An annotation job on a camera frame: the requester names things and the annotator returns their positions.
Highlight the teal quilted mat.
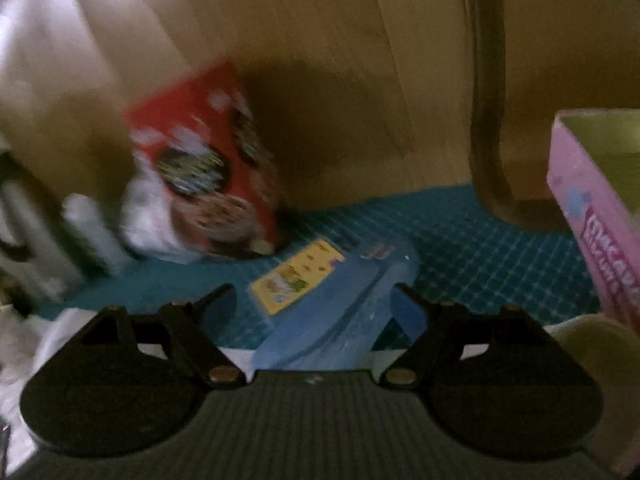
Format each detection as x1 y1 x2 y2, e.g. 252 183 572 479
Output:
37 185 600 350

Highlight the pink open cardboard box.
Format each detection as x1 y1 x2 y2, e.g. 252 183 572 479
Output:
547 108 639 330

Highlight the large brown cardboard sheet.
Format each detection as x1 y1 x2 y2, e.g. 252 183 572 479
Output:
1 0 473 208

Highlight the clear plastic bag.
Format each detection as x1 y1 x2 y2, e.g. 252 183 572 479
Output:
62 194 134 276

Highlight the red cereal box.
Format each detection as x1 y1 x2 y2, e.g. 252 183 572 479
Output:
124 61 282 261

